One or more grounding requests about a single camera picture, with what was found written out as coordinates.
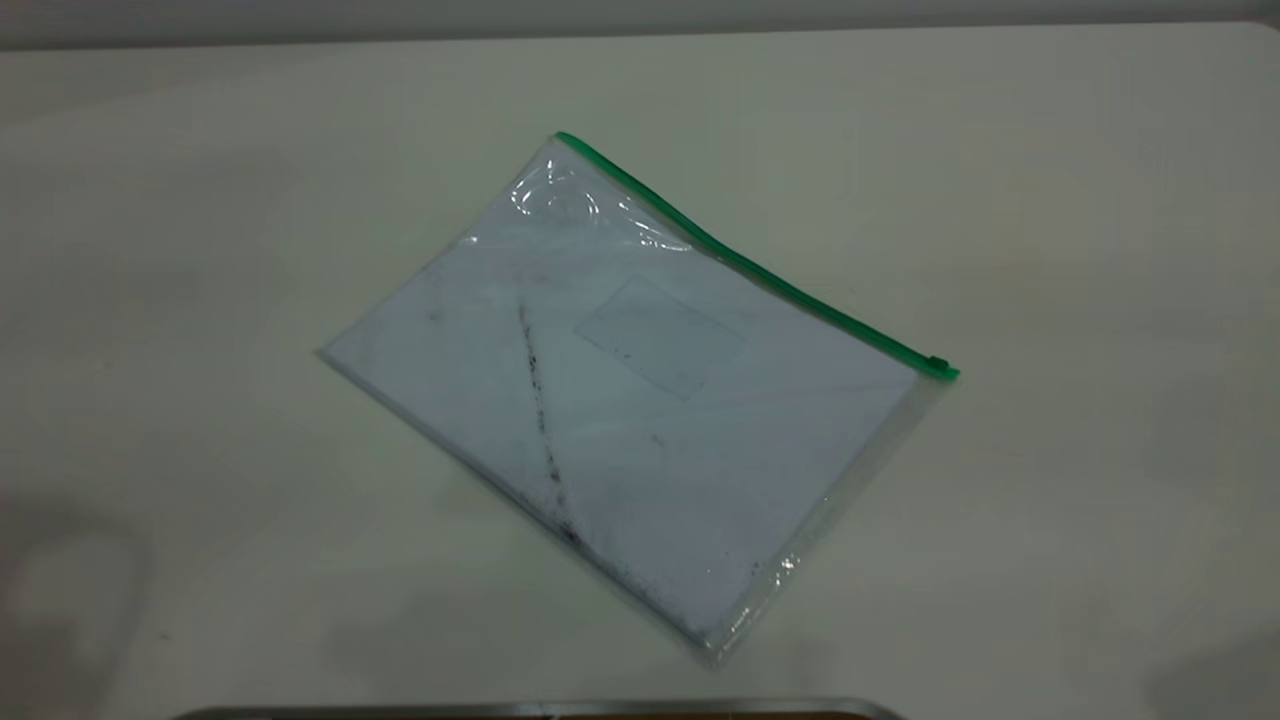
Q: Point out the transparent zip bag green zipper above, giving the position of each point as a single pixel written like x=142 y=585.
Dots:
x=650 y=420

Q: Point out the grey metal edge strip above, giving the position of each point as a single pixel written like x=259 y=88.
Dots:
x=540 y=710

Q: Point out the clear plastic bag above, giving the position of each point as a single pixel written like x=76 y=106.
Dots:
x=700 y=470

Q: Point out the green zipper slider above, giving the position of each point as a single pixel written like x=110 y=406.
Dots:
x=938 y=363

